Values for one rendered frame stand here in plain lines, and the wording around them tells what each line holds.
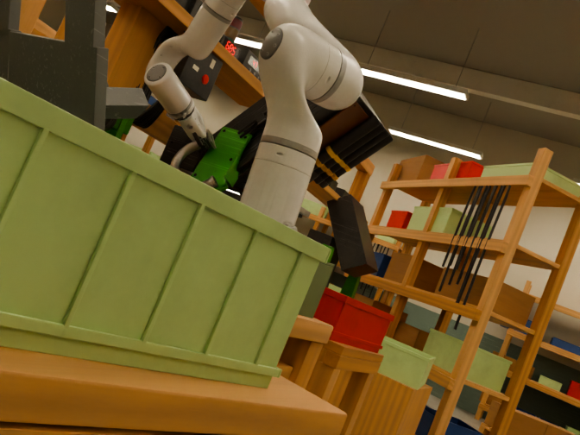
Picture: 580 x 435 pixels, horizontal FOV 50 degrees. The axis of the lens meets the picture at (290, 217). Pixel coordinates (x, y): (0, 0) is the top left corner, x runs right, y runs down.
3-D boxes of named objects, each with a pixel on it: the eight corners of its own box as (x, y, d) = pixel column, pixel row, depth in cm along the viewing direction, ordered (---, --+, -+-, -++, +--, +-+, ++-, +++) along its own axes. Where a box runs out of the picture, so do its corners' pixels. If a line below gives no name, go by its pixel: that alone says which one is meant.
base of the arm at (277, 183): (320, 260, 128) (349, 174, 129) (267, 242, 112) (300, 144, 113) (251, 237, 139) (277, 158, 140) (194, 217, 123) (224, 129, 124)
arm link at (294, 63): (328, 164, 125) (364, 53, 127) (256, 130, 114) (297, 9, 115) (292, 160, 135) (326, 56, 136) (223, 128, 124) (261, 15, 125)
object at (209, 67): (207, 102, 217) (224, 63, 218) (179, 80, 202) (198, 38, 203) (181, 95, 223) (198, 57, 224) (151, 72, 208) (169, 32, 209)
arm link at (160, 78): (160, 101, 187) (170, 118, 182) (137, 71, 176) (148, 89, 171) (183, 85, 187) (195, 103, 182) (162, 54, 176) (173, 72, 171)
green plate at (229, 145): (227, 201, 198) (260, 149, 205) (216, 187, 192) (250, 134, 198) (200, 191, 204) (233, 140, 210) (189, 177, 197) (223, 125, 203)
